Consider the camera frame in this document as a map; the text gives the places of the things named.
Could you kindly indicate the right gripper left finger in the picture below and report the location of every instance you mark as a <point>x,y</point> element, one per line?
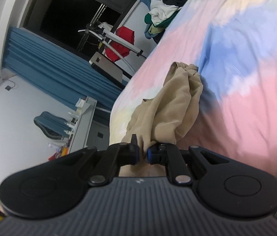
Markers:
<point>111,161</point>

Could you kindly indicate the left blue curtain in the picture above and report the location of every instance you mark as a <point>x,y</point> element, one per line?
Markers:
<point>57,72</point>

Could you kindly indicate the dark window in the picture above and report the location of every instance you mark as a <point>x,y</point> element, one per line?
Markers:
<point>64,21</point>

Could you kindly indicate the white tissue box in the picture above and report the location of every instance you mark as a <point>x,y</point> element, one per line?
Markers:
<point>80,103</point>

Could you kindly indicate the pile of mixed clothes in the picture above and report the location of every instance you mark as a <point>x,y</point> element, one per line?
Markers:
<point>161,14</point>

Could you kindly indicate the clear plastic bottle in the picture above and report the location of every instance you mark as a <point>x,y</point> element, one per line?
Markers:
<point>55,147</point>

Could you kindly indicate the white dressing desk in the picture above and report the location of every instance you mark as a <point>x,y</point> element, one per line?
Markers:
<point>87,130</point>

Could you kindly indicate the wavy frame mirror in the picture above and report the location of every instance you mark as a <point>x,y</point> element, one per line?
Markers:
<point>52,126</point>

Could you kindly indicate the tan t-shirt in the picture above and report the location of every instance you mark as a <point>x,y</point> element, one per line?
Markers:
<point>165,118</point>

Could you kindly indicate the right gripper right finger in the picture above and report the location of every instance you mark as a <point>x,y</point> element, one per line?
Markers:
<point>169,155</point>

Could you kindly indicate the red garment on stand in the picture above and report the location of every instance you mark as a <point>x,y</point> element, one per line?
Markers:
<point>126,34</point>

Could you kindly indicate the pastel tie-dye bed cover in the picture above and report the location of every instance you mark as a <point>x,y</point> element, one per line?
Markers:
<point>234,45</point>

